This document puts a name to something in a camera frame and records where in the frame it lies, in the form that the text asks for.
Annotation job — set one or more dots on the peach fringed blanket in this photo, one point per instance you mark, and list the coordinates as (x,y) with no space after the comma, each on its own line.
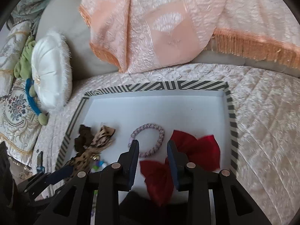
(142,35)

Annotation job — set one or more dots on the beige quilted bedspread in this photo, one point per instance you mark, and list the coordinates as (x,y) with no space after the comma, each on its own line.
(266,105)

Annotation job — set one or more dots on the grey bolster pillow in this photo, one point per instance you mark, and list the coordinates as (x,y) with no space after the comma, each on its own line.
(63,16)

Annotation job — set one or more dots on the green blue plush toy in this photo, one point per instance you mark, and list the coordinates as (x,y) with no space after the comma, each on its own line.
(23,70)

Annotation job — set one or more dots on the floral embroidered pillow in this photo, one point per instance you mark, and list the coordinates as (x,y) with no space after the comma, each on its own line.
(19,123)

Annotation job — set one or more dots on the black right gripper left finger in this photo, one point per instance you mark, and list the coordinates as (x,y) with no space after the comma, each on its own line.
(118,176)

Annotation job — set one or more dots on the brown scrunchie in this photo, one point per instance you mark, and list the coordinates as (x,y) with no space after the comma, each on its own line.
(84,139)

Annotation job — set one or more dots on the round white satin cushion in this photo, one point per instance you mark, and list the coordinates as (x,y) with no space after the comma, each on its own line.
(51,71)

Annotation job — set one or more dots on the striped black white tray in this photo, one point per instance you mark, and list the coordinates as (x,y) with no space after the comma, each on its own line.
(199,108)

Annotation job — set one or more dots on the red velvet bow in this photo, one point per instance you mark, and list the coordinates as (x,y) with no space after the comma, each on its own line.
(162,178)

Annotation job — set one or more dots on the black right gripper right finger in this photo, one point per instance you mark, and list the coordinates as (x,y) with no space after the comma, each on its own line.
(188,177)

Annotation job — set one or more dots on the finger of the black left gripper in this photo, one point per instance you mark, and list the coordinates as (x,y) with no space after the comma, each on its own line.
(33,187)

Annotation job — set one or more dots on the leopard print bow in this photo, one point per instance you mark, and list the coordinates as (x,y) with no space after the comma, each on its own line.
(82,160)

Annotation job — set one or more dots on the teal patterned curtain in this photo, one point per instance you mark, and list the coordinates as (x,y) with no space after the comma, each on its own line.
(29,10)

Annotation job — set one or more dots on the black smartphone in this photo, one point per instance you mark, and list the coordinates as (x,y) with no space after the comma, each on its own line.
(40,168)

